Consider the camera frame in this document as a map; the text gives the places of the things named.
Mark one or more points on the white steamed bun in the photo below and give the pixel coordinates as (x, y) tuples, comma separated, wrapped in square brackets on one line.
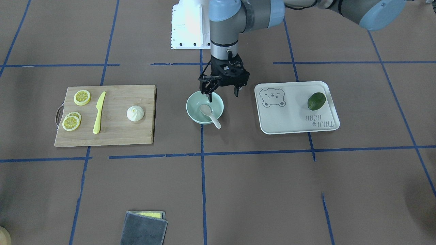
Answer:
[(135, 113)]

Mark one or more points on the white ceramic spoon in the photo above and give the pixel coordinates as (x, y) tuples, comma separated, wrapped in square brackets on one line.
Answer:
[(207, 111)]

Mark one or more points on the yellow plastic knife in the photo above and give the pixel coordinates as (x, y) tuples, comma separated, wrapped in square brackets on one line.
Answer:
[(99, 107)]

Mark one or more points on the light green bowl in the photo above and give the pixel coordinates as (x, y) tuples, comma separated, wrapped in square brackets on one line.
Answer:
[(193, 107)]

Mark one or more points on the cream bear print tray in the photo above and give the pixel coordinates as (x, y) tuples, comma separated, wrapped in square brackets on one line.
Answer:
[(282, 108)]

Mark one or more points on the bamboo cutting board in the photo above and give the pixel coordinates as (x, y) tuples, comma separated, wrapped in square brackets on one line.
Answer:
[(116, 129)]

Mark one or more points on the upper lemon slice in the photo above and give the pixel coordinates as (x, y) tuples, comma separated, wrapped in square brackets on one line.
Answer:
[(82, 97)]

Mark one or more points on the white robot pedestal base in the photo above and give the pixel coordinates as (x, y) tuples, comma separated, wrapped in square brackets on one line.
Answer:
[(190, 25)]

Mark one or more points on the hidden lemon slice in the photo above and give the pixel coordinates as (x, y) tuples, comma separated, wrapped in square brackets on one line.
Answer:
[(78, 115)]

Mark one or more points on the green lime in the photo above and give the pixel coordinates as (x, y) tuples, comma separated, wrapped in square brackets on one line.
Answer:
[(316, 101)]

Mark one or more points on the grey yellow folded cloth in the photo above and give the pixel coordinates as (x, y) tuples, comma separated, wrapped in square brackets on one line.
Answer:
[(144, 228)]

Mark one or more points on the lemon slice near edge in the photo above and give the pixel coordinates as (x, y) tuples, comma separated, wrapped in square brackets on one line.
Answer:
[(71, 123)]

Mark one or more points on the wooden mug tree stand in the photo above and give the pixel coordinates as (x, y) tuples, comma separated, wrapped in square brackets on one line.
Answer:
[(5, 238)]

